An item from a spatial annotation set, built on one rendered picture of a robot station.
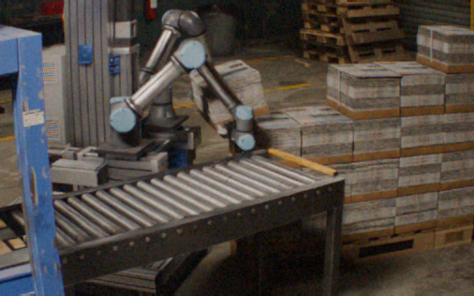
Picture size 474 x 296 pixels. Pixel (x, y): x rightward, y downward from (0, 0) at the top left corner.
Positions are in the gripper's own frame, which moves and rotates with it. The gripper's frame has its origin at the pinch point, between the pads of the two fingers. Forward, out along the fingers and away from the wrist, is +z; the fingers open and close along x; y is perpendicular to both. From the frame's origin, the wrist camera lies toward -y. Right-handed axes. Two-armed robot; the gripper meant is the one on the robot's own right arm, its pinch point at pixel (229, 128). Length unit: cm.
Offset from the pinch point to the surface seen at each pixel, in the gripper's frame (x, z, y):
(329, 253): -11, -82, -40
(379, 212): -67, -7, -73
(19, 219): 103, -91, 25
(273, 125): -21.8, -1.6, -5.4
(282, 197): 5, -94, -1
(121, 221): 66, -101, 15
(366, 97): -74, -6, -7
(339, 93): -66, 13, -6
